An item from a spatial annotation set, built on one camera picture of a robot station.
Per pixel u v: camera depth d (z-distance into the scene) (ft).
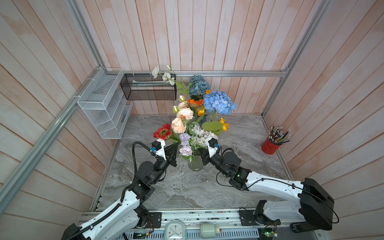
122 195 1.70
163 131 2.04
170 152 2.06
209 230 2.09
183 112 2.05
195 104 2.21
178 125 2.13
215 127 2.30
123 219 1.86
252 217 2.40
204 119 2.49
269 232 2.31
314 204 1.34
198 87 2.68
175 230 2.26
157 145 1.88
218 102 2.05
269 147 3.03
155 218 2.40
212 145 1.97
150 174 1.72
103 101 2.25
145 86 3.42
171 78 2.81
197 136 2.33
